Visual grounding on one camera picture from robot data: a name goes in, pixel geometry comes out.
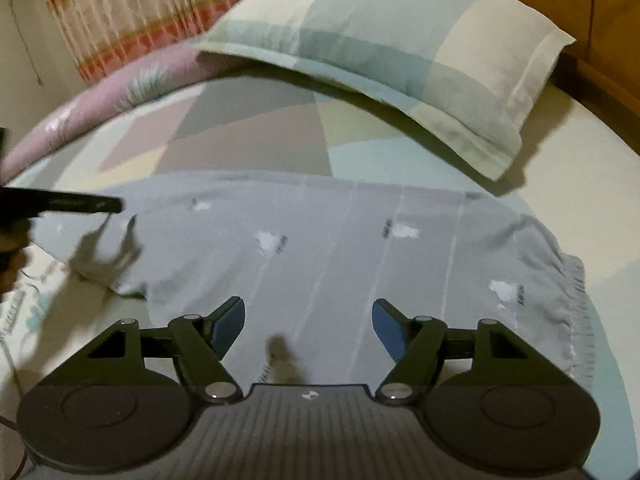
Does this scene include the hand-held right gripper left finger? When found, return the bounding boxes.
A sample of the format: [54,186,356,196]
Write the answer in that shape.
[75,296,247,403]

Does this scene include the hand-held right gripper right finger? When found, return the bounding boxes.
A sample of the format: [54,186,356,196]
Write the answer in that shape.
[372,298,543,405]

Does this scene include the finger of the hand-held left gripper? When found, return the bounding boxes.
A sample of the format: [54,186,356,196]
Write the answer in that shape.
[0,187,125,221]

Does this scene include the grey printed pants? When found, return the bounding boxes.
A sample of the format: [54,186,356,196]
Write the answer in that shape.
[30,170,586,391]

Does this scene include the purple floral quilt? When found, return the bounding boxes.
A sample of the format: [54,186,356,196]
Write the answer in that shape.
[0,42,236,181]

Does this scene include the patterned beige red curtain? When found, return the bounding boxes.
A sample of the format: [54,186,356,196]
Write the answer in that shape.
[35,0,271,83]

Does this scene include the checked pillow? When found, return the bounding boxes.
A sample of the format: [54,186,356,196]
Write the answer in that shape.
[192,0,576,181]

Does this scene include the wooden headboard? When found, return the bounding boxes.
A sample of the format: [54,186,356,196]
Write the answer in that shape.
[460,0,640,131]

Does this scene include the hanging curtain cord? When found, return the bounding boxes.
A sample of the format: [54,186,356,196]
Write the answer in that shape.
[10,0,46,86]

